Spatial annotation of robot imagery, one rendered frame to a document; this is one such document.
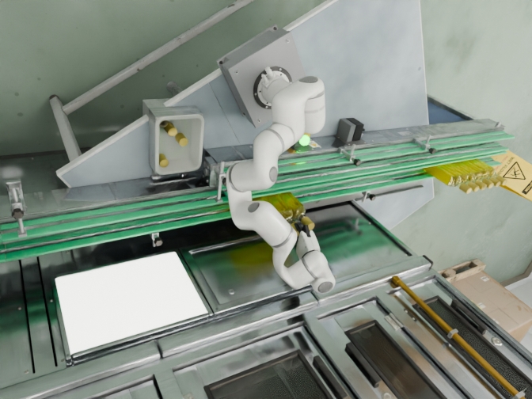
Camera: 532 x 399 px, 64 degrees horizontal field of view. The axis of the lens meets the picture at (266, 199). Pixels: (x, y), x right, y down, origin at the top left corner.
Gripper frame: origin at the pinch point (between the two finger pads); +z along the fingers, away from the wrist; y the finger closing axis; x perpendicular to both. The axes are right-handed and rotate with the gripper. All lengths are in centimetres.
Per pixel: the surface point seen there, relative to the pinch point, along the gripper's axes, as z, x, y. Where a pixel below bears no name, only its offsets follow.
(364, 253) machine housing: 3.3, -33.4, -15.7
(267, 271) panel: -6.9, 11.8, -12.4
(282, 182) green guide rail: 24.2, 0.5, 6.2
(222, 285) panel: -12.4, 29.3, -12.5
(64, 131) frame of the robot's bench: 56, 85, 11
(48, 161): 78, 97, -15
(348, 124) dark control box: 45, -33, 24
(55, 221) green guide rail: 5, 82, 4
